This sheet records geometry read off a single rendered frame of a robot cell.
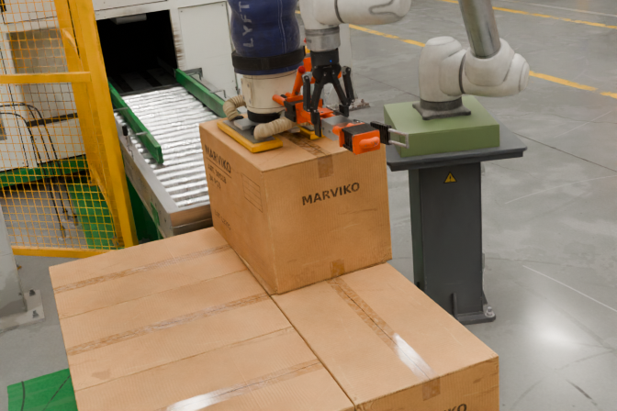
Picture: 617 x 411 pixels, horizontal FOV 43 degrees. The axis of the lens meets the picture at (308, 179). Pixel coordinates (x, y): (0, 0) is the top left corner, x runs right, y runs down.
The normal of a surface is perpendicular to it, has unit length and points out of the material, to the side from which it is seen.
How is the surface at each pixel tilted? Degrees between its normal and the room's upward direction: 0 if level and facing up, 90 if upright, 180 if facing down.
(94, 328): 0
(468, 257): 90
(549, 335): 0
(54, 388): 0
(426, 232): 90
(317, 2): 87
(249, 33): 73
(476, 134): 90
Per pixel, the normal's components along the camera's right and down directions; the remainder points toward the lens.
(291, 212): 0.43, 0.29
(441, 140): 0.07, 0.35
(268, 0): 0.11, 0.04
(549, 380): -0.10, -0.93
